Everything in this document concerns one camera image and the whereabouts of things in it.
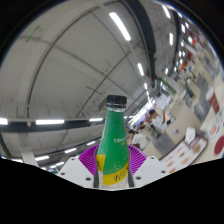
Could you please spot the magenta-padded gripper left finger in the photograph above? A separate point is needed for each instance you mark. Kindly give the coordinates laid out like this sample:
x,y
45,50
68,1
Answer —
x,y
76,168

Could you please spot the person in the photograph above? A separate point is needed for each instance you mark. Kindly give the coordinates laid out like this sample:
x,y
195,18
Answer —
x,y
156,120
139,139

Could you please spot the group of ceiling lights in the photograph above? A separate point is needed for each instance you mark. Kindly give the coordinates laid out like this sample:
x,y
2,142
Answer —
x,y
119,25

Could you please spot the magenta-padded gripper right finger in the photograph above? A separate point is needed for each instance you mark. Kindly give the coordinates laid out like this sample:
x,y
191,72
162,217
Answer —
x,y
150,168

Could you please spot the green drink bottle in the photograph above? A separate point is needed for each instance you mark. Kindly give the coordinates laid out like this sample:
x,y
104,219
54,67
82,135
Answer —
x,y
113,140

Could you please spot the white napkin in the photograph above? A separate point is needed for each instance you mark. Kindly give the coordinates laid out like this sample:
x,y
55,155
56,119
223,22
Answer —
x,y
190,135

